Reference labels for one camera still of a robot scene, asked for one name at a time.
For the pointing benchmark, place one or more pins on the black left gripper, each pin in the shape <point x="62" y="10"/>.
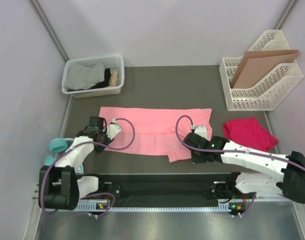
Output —
<point x="108" y="141"/>

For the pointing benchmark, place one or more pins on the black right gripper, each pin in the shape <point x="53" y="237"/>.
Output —
<point x="195" y="160"/>

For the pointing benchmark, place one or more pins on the pink t shirt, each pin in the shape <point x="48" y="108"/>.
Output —
<point x="155" y="130"/>

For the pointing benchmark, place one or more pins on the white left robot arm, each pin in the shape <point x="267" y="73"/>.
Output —
<point x="59" y="186"/>

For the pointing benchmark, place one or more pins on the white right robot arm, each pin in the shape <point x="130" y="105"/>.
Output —
<point x="271" y="173"/>

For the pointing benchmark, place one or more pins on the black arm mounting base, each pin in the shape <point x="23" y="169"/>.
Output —
<point x="166" y="190"/>

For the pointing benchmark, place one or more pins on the red folded t shirt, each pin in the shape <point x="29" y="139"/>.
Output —
<point x="248" y="132"/>

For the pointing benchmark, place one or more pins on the teal cat ear headphones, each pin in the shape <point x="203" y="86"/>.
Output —
<point x="57" y="145"/>

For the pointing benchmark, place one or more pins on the beige garment in basket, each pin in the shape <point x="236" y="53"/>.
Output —
<point x="114" y="79"/>

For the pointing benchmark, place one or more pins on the white perforated laundry basket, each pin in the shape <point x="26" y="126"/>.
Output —
<point x="114" y="62"/>

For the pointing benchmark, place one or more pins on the grey t shirt in basket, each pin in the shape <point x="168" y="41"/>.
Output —
<point x="76" y="68"/>

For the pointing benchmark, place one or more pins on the black garment in basket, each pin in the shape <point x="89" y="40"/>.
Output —
<point x="94" y="79"/>

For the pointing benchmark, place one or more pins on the cream file organizer rack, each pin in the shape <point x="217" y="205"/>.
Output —
<point x="265" y="95"/>

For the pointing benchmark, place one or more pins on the brown cardboard sheet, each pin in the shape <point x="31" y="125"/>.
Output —
<point x="255" y="65"/>

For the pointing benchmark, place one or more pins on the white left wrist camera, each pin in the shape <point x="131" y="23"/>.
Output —
<point x="113" y="129"/>

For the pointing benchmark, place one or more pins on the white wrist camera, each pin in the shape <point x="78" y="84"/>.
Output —
<point x="200" y="130"/>
<point x="113" y="129"/>

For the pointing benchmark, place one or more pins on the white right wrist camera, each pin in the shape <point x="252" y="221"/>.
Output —
<point x="200" y="130"/>

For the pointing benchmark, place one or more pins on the grey slotted cable duct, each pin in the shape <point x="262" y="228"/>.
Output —
<point x="99" y="206"/>

